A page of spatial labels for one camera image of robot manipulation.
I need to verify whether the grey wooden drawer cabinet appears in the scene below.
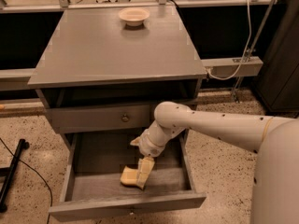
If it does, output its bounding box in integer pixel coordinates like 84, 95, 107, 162
27, 5, 207, 142

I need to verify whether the open grey bottom drawer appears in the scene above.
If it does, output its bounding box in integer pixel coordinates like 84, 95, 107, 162
49, 128, 206, 222

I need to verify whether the black stand leg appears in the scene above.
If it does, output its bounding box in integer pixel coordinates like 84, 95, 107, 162
0, 139, 29, 213

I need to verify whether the yellow sponge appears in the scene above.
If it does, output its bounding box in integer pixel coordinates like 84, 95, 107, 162
121, 166, 144, 189

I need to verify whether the dark grey cabinet at right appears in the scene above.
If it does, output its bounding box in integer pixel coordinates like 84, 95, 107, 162
252, 0, 299, 113

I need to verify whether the white bowl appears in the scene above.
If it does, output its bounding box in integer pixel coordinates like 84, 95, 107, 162
119, 7, 150, 27

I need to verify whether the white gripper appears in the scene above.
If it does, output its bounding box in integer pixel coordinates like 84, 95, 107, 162
130, 129, 168, 187

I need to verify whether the white cable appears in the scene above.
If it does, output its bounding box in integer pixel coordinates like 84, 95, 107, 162
205, 0, 252, 81

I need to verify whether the thin black floor cable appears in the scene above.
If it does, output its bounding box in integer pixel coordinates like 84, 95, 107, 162
0, 137, 54, 224

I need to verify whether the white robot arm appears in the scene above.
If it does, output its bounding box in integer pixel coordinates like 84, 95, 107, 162
131, 102, 299, 224

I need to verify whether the grey metal rail frame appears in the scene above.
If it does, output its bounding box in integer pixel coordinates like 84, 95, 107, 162
1, 0, 278, 91

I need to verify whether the closed grey drawer with knob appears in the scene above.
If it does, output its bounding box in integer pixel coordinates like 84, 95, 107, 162
47, 103, 158, 133

